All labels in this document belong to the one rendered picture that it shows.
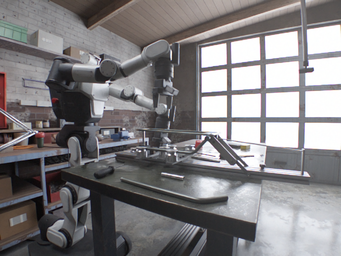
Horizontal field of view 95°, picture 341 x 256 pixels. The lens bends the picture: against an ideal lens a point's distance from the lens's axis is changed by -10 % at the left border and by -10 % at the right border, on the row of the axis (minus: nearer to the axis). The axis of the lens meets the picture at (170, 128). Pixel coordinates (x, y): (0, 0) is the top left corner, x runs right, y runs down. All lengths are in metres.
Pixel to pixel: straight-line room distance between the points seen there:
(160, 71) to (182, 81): 3.40
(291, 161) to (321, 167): 0.49
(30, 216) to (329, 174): 4.26
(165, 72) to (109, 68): 0.25
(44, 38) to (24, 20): 0.39
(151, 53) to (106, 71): 0.22
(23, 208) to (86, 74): 1.46
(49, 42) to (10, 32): 0.42
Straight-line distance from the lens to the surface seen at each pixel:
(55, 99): 1.17
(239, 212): 0.47
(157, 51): 0.80
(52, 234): 1.55
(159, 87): 0.75
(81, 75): 0.92
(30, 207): 2.06
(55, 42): 2.71
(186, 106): 4.04
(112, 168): 0.75
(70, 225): 1.44
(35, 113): 2.70
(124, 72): 0.85
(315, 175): 3.94
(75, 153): 1.14
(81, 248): 1.59
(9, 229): 2.07
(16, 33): 2.51
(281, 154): 3.79
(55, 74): 0.98
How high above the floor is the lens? 1.09
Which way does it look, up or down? 2 degrees down
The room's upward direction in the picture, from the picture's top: straight up
